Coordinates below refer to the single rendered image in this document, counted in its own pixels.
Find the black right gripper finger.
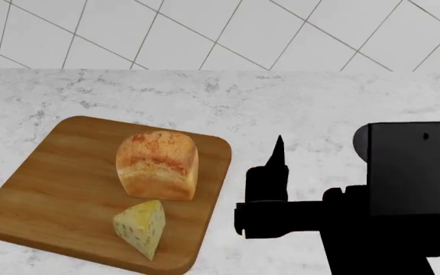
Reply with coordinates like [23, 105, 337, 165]
[245, 134, 290, 203]

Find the blue cheese wedge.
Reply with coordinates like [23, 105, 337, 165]
[112, 199, 167, 261]

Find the wooden cutting board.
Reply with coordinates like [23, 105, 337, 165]
[0, 115, 233, 275]

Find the round crusty bread loaf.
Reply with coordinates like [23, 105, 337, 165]
[115, 130, 199, 201]

